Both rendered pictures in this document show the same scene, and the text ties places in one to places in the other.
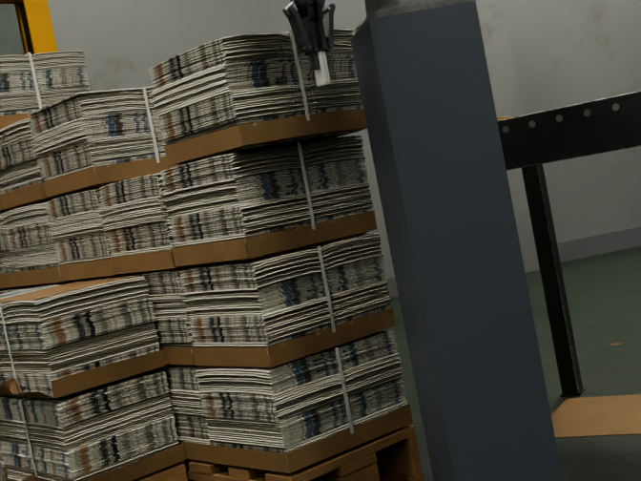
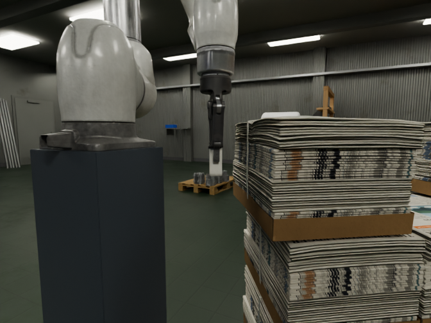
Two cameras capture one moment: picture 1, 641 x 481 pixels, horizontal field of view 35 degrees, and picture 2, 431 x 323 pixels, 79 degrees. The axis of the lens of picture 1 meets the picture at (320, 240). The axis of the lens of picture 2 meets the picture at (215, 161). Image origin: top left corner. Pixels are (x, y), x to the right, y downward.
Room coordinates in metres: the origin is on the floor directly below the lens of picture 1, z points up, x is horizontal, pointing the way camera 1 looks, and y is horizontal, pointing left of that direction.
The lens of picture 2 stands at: (2.49, -0.61, 1.04)
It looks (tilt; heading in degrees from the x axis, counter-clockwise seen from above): 6 degrees down; 123
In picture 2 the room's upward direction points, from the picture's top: straight up
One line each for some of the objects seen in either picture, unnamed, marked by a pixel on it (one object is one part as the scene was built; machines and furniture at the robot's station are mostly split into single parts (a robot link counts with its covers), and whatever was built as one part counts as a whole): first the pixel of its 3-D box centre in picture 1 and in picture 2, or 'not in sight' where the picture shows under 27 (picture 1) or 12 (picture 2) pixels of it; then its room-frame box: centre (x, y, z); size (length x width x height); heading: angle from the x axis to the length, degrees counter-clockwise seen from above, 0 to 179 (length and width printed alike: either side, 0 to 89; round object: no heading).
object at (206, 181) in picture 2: not in sight; (211, 178); (-0.28, 3.48, 0.16); 1.13 x 0.79 x 0.33; 98
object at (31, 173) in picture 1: (75, 156); not in sight; (3.00, 0.66, 0.95); 0.38 x 0.29 x 0.23; 129
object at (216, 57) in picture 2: not in sight; (215, 65); (2.14, -0.07, 1.19); 0.09 x 0.09 x 0.06
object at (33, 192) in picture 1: (81, 186); not in sight; (3.00, 0.66, 0.86); 0.38 x 0.29 x 0.04; 129
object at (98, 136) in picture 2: (417, 4); (93, 135); (1.94, -0.26, 1.03); 0.22 x 0.18 x 0.06; 98
